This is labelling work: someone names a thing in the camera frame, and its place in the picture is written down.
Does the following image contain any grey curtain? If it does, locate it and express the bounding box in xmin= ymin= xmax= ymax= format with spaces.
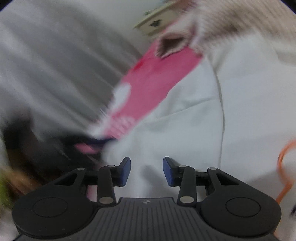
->
xmin=0 ymin=11 xmax=148 ymax=139

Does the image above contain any cream nightstand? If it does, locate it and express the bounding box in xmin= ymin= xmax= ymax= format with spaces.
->
xmin=133 ymin=0 xmax=183 ymax=36

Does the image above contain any beige checked knit sweater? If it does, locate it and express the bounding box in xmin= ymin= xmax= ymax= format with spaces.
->
xmin=156 ymin=0 xmax=296 ymax=58

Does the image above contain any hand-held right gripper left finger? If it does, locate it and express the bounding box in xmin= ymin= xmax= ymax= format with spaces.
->
xmin=55 ymin=157 xmax=132 ymax=206

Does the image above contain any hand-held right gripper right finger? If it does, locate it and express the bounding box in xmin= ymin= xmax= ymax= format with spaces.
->
xmin=162 ymin=156 xmax=239 ymax=206

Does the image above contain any pink floral bed blanket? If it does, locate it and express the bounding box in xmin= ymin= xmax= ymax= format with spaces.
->
xmin=90 ymin=43 xmax=204 ymax=154

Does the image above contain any person's left forearm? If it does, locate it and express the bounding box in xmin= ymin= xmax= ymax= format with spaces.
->
xmin=0 ymin=169 xmax=14 ymax=209

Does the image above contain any white sweatshirt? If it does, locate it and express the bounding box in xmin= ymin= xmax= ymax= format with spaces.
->
xmin=102 ymin=30 xmax=296 ymax=223

